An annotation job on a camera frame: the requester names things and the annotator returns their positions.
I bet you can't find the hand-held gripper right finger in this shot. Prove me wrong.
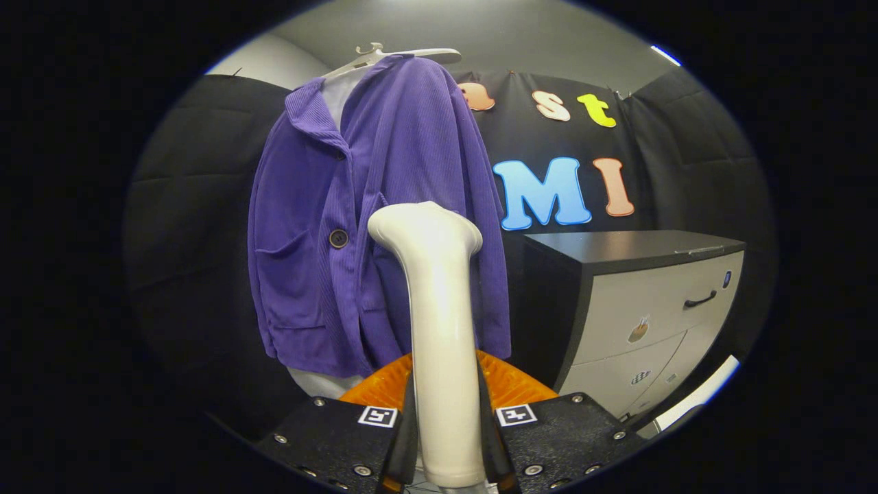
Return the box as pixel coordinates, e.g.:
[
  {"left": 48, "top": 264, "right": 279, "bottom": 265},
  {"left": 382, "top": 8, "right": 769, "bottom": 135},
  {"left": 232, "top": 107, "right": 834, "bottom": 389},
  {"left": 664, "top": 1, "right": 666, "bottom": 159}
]
[{"left": 475, "top": 350, "right": 645, "bottom": 493}]

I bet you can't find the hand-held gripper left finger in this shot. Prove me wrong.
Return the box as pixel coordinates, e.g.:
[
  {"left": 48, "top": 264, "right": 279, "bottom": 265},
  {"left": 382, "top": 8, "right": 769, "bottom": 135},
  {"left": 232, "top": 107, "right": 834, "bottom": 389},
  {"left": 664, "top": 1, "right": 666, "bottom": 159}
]
[{"left": 254, "top": 352, "right": 419, "bottom": 494}]

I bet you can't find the white garment steamer head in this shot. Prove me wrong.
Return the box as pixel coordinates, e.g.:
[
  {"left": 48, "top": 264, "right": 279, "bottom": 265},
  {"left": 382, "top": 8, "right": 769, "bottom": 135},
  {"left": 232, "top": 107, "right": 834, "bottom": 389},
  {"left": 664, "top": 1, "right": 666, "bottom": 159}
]
[{"left": 367, "top": 201, "right": 489, "bottom": 489}]

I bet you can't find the purple corduroy jacket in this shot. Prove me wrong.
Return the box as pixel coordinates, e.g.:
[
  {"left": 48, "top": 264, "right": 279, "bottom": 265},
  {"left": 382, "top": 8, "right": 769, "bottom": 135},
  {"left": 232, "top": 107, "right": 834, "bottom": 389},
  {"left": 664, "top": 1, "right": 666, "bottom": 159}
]
[{"left": 247, "top": 55, "right": 512, "bottom": 379}]

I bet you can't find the white plastic clothes hanger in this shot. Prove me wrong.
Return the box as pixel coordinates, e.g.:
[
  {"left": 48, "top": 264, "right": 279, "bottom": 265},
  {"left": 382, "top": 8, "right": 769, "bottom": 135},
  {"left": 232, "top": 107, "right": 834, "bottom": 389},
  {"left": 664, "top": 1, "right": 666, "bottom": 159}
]
[{"left": 322, "top": 43, "right": 463, "bottom": 80}]

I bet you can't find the white panel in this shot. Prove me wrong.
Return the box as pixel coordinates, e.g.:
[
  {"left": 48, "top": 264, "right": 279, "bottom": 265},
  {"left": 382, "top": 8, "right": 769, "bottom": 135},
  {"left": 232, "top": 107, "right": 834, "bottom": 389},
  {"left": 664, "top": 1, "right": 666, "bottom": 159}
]
[{"left": 650, "top": 354, "right": 742, "bottom": 434}]

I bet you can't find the grey cabinet with black top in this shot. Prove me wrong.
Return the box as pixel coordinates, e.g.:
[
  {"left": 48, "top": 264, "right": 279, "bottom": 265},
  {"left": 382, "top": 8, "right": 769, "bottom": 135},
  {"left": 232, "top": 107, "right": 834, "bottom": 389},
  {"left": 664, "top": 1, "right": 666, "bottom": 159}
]
[{"left": 523, "top": 230, "right": 747, "bottom": 421}]

